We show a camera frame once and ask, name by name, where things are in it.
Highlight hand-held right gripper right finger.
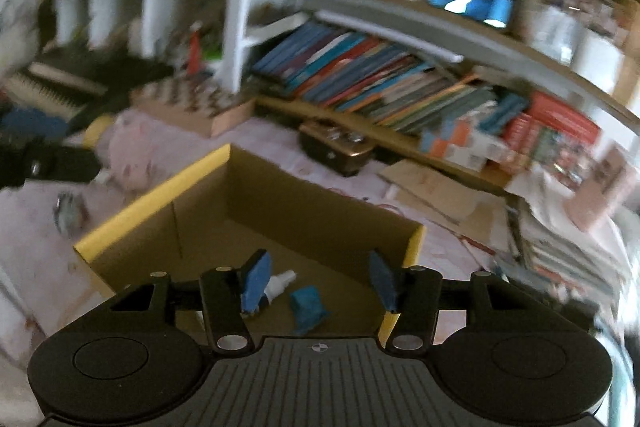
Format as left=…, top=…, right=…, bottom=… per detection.
left=369, top=249, right=538, bottom=355

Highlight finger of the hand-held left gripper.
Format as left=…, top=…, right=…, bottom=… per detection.
left=0, top=141, right=102, bottom=188

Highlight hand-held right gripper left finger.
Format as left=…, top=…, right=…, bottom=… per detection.
left=107, top=249, right=273, bottom=355

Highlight white spray bottle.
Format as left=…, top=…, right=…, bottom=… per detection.
left=247, top=271, right=297, bottom=318

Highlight grey toy with pink spots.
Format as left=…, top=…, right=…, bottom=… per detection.
left=54, top=193, right=88, bottom=234

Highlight blue object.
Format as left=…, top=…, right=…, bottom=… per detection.
left=290, top=287, right=332, bottom=335

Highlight yellow-edged cardboard box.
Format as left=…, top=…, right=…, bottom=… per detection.
left=74, top=144, right=427, bottom=350

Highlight black piano keyboard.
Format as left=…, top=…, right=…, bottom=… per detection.
left=2, top=62, right=108, bottom=120

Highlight pink plush toy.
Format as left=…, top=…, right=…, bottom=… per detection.
left=107, top=114, right=168, bottom=190

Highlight flat cardboard sheets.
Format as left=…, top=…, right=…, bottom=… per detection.
left=377, top=159, right=506, bottom=248

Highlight brown metal device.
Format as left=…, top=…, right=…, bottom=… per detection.
left=298, top=121, right=376, bottom=178

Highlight wooden chess board box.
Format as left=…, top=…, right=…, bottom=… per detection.
left=132, top=77, right=258, bottom=138

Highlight orange and white boxes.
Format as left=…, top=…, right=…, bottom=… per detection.
left=420, top=117, right=506, bottom=172

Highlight stack of papers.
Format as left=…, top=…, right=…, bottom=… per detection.
left=505, top=172, right=631, bottom=303

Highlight row of colourful books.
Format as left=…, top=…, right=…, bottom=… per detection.
left=252, top=22, right=531, bottom=138

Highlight red box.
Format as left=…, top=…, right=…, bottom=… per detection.
left=502, top=92, right=601, bottom=168

